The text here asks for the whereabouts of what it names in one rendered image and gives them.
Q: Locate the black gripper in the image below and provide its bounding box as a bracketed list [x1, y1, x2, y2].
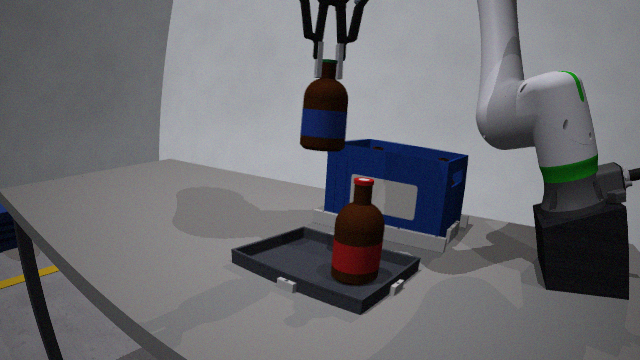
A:
[299, 0, 369, 79]

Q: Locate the dark blue crate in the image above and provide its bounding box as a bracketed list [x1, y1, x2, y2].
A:
[324, 139, 468, 238]

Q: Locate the brown glass bottle with red label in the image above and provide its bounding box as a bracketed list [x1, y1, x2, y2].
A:
[331, 178, 385, 285]

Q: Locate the brown bottle with blue label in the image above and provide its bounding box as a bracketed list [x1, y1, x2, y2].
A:
[300, 59, 348, 152]

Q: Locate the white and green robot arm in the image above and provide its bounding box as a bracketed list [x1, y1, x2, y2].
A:
[476, 0, 640, 219]

